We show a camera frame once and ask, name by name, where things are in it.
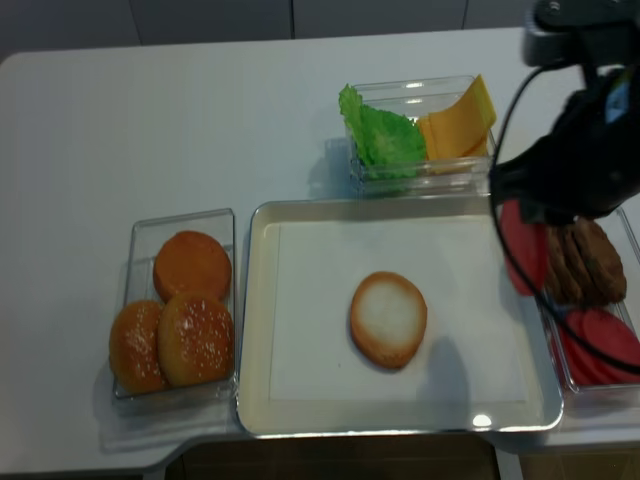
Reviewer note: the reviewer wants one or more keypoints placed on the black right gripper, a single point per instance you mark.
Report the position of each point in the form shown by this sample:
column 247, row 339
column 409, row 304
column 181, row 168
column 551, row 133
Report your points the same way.
column 588, row 163

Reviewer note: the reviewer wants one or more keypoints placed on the single red tomato slice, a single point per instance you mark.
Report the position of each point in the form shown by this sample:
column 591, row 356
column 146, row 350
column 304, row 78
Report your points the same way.
column 527, row 243

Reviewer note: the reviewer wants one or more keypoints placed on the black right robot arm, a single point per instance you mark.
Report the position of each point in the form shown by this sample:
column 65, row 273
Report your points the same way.
column 597, row 36

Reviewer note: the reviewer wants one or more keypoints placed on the clear lettuce and cheese container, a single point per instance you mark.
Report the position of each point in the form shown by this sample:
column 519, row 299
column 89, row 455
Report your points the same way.
column 415, row 99

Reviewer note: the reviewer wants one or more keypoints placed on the green lettuce leaf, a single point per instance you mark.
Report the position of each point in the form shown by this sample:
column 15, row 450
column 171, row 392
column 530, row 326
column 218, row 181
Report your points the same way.
column 389, row 145

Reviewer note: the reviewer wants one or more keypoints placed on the brown meat patties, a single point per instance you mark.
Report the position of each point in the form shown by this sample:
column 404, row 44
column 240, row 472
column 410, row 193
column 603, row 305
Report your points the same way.
column 584, row 267

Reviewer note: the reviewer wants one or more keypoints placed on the back orange cheese slice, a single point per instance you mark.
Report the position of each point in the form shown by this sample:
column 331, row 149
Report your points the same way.
column 475, row 100

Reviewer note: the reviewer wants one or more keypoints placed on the front yellow cheese slices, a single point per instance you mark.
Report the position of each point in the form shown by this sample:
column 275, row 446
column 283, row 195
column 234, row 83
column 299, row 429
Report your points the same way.
column 451, row 136

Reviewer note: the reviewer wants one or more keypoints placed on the red tomato slices stack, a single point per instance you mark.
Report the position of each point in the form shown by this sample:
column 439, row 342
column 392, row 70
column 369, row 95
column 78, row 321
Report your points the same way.
column 606, row 333

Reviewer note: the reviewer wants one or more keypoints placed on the white paper tray liner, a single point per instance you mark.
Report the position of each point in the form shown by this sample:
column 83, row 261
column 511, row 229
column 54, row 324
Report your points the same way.
column 469, row 352

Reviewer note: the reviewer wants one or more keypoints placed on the clear patty and tomato container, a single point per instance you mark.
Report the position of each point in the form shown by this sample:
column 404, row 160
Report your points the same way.
column 620, row 234

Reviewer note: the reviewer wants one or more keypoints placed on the bottom bun cut side up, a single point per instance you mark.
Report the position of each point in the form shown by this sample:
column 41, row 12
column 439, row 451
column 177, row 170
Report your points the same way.
column 387, row 319

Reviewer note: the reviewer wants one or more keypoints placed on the metal serving tray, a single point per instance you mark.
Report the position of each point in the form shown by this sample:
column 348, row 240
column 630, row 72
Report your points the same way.
column 264, row 416

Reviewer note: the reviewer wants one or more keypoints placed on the plain orange bun half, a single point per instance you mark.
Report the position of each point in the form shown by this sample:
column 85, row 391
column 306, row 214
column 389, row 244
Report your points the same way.
column 191, row 261

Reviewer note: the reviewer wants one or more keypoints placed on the right sesame top bun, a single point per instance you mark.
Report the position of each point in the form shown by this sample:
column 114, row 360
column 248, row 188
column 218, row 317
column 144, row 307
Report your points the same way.
column 195, row 340

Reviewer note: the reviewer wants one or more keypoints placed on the sesame bun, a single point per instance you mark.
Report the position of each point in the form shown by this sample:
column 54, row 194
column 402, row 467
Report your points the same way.
column 195, row 340
column 133, row 351

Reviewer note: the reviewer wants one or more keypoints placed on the clear plastic bun container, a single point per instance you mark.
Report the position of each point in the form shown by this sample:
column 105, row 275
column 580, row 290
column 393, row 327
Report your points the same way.
column 147, row 238

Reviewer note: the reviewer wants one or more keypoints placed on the left sesame top bun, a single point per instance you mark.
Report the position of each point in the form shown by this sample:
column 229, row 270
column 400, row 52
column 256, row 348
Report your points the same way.
column 133, row 351

